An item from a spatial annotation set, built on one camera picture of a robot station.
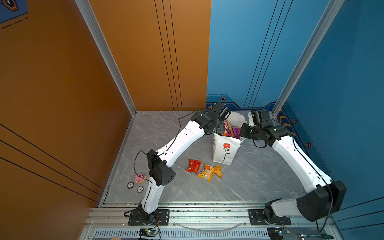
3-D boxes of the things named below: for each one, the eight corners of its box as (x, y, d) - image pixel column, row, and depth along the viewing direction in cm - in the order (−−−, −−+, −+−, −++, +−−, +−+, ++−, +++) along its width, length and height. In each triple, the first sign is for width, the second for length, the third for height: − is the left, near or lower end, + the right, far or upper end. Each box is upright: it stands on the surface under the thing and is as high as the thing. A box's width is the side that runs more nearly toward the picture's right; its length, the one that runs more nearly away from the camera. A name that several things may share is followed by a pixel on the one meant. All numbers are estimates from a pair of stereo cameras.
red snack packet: (186, 170, 91) (185, 169, 89) (189, 160, 95) (189, 158, 94) (199, 173, 90) (199, 172, 88) (201, 163, 94) (201, 161, 92)
